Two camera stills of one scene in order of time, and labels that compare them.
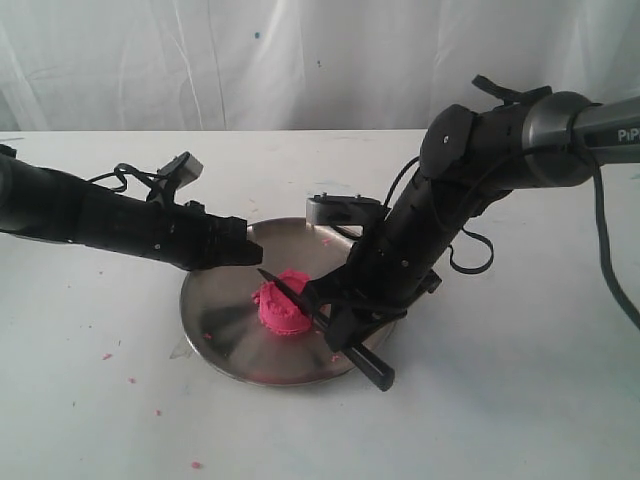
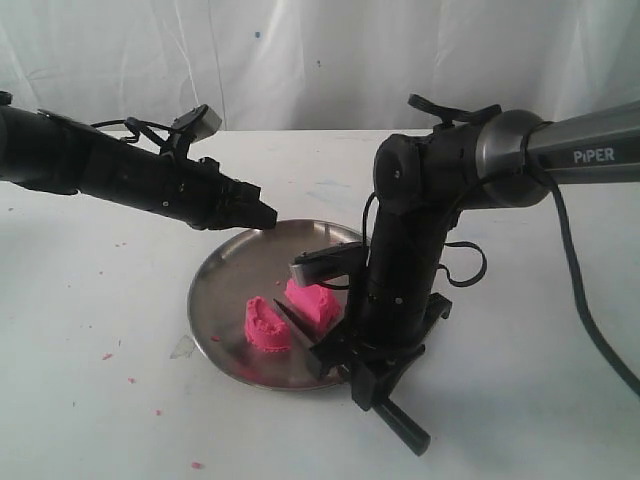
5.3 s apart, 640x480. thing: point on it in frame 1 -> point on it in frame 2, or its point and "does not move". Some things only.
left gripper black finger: [229, 244] -> [240, 207]
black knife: [378, 372] -> [417, 440]
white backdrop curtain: [299, 65] does not move
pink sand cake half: [281, 312] -> [265, 327]
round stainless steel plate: [222, 321] does not move
